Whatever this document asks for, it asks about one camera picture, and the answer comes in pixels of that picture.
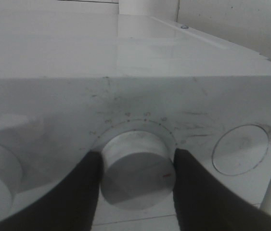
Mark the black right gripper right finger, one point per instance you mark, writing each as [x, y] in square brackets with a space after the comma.
[202, 203]

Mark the round door release button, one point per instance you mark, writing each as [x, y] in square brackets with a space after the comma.
[240, 150]

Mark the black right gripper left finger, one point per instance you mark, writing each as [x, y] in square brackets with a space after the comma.
[69, 206]

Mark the white microwave oven body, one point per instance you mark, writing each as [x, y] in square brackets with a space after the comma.
[70, 79]

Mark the white timer knob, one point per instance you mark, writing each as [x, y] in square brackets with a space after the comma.
[138, 171]

